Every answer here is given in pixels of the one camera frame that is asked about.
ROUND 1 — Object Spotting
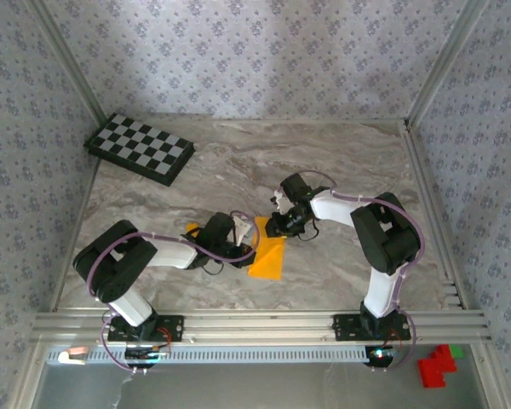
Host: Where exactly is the orange cloth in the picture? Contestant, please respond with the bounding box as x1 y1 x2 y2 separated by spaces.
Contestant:
247 216 287 281

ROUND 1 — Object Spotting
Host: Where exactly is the black white checkerboard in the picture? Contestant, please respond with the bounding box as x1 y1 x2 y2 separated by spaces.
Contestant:
83 112 196 187

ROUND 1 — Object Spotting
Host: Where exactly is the small pink white object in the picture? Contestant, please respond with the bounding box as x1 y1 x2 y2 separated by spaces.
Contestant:
59 347 90 363

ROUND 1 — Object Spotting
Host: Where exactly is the red brick block stack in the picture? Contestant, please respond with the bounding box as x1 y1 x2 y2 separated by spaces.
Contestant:
416 343 459 389

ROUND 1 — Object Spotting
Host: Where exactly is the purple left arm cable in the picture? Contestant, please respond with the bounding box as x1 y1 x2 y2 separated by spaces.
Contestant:
87 209 261 377

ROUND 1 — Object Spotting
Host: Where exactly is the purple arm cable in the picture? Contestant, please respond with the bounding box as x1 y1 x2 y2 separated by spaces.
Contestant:
87 209 261 377
280 169 427 374

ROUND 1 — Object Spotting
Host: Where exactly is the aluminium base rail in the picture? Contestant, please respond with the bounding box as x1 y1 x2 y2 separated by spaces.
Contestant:
29 309 493 344

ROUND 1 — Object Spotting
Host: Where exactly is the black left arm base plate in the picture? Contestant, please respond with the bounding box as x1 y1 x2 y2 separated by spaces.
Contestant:
106 314 185 343

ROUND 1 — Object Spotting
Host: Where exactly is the grey slotted cable duct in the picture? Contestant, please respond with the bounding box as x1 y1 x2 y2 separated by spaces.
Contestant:
46 345 382 366

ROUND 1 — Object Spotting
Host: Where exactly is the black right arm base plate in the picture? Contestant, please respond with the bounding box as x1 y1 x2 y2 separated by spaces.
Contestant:
332 313 411 343

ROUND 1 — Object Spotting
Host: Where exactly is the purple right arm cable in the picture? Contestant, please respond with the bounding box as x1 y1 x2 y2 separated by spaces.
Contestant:
280 169 427 374

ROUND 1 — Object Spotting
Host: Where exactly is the aluminium side rail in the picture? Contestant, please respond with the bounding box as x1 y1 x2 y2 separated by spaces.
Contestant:
402 123 469 310

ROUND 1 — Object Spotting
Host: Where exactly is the aluminium corner post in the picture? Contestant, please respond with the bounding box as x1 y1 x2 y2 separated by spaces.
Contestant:
404 0 491 129
25 0 107 124

